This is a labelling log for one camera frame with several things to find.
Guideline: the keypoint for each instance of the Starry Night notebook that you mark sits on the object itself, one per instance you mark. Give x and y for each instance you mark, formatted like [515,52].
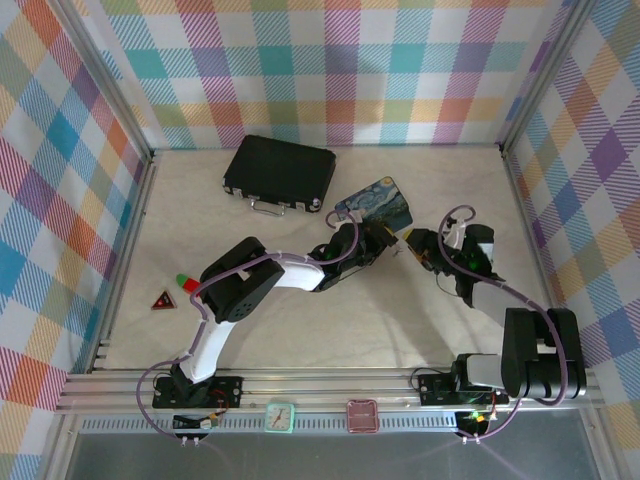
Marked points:
[377,202]

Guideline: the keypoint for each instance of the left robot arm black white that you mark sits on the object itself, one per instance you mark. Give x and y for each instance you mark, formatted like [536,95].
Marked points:
[240,290]

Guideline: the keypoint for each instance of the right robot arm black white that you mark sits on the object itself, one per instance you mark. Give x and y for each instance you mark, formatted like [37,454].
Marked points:
[540,350]

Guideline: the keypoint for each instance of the red green capsule toy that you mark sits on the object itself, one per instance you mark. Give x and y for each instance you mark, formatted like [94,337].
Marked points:
[187,283]

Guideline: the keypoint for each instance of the pink square box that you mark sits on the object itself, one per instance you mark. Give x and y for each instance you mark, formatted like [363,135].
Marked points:
[362,415]

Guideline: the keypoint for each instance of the perforated metal strip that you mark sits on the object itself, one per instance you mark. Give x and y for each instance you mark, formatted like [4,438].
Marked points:
[320,424]

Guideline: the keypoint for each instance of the teal square clock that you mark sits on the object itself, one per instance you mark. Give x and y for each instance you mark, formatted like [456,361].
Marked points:
[279,416]

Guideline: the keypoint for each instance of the red triangle toy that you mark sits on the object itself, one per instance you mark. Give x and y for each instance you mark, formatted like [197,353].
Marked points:
[164,301]

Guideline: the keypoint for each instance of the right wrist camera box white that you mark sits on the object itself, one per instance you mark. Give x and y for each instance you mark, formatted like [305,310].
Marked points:
[457,234]

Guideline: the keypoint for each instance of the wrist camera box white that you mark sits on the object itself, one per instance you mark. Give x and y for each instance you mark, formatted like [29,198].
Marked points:
[457,234]
[351,217]

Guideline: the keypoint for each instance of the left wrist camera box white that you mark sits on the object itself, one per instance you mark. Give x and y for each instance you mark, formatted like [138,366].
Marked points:
[351,217]

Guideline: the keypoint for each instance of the aluminium side rail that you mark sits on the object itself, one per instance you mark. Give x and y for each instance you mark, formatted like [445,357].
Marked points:
[527,225]
[135,225]

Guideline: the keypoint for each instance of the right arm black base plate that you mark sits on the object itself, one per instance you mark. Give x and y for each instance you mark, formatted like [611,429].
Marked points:
[435,387]

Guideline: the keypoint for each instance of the aluminium mounting rail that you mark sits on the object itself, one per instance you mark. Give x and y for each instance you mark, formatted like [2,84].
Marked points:
[325,390]

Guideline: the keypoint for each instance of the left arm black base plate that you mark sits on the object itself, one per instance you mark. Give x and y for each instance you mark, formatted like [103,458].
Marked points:
[225,390]

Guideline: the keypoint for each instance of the aluminium frame post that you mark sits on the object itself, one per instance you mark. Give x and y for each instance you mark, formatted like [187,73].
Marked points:
[107,85]
[545,75]

